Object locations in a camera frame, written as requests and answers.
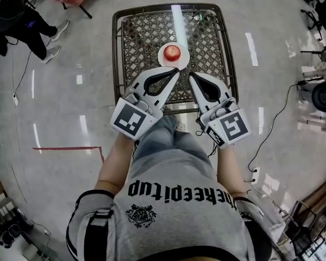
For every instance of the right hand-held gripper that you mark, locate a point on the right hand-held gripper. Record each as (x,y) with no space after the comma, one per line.
(232,128)

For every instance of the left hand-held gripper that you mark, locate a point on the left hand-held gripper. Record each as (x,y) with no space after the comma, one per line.
(130,120)

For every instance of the white round plate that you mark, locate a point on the white round plate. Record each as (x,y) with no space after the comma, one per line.
(180,63)

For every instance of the red apple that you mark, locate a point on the red apple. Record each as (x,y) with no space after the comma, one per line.
(172,52)

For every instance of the person's right forearm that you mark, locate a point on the person's right forearm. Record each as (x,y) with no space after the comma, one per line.
(229,170)

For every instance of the person's left forearm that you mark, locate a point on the person's left forearm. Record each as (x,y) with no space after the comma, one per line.
(111,164)

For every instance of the person's right shoe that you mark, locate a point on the person's right shoe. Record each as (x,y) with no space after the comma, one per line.
(180,127)

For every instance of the wicker glass-top table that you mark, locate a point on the wicker glass-top table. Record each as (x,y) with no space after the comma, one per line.
(141,37)

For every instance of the person's blue jeans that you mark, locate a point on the person's blue jeans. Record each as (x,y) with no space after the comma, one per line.
(157,137)

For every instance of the clear-framed glasses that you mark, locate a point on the clear-framed glasses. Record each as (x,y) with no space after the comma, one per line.
(203,14)

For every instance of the white power strip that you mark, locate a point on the white power strip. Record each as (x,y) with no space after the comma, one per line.
(256,175)

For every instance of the black office chair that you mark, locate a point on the black office chair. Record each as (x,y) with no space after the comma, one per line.
(323,12)

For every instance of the person's grey printed t-shirt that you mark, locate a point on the person's grey printed t-shirt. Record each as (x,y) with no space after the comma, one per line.
(179,227)

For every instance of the wooden step platform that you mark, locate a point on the wooden step platform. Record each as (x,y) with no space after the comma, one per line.
(319,193)

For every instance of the black mesh chair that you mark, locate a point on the black mesh chair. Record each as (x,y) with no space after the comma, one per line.
(301,235)

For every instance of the black floor equipment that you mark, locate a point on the black floor equipment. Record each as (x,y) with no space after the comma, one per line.
(13,228)

